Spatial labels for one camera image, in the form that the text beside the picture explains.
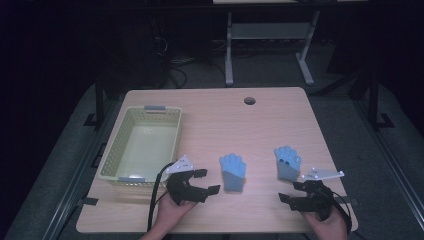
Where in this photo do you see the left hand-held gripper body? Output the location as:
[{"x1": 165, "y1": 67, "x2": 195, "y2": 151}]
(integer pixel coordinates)
[{"x1": 164, "y1": 154, "x2": 209, "y2": 206}]

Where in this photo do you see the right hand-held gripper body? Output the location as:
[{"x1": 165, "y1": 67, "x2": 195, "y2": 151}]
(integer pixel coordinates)
[{"x1": 289, "y1": 167, "x2": 346, "y2": 222}]

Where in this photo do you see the blue fluffy glove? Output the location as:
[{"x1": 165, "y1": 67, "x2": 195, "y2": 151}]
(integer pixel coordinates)
[
  {"x1": 218, "y1": 153, "x2": 248, "y2": 193},
  {"x1": 273, "y1": 145, "x2": 303, "y2": 183}
]

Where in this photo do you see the pale yellow perforated plastic basket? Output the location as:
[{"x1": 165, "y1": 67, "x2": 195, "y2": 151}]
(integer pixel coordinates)
[{"x1": 98, "y1": 105, "x2": 183, "y2": 187}]

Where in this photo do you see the person's left hand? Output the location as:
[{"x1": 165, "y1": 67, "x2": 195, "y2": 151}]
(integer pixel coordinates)
[{"x1": 155, "y1": 192, "x2": 198, "y2": 234}]

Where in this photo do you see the person's right hand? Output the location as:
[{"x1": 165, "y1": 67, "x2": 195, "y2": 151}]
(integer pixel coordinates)
[{"x1": 300, "y1": 209, "x2": 350, "y2": 240}]

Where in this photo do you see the black metal stand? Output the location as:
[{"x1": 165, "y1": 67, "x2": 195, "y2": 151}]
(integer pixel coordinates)
[
  {"x1": 366, "y1": 64, "x2": 396, "y2": 132},
  {"x1": 83, "y1": 74, "x2": 106, "y2": 130}
]

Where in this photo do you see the white metal desk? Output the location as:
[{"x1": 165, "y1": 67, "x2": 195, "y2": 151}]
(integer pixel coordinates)
[{"x1": 212, "y1": 0, "x2": 369, "y2": 87}]

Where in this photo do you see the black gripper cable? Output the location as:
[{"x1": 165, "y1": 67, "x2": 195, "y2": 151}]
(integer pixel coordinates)
[
  {"x1": 146, "y1": 162, "x2": 177, "y2": 232},
  {"x1": 324, "y1": 189, "x2": 353, "y2": 236}
]

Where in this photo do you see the black strap on table edge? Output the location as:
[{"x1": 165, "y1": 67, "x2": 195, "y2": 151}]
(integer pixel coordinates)
[
  {"x1": 76, "y1": 197, "x2": 100, "y2": 207},
  {"x1": 334, "y1": 196, "x2": 360, "y2": 206}
]

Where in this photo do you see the grey metal rail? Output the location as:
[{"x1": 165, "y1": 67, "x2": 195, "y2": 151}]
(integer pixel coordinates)
[
  {"x1": 42, "y1": 99, "x2": 118, "y2": 240},
  {"x1": 354, "y1": 99, "x2": 424, "y2": 231}
]

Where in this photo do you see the bundle of black floor cables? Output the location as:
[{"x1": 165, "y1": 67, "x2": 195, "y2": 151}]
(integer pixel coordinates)
[{"x1": 151, "y1": 31, "x2": 228, "y2": 90}]

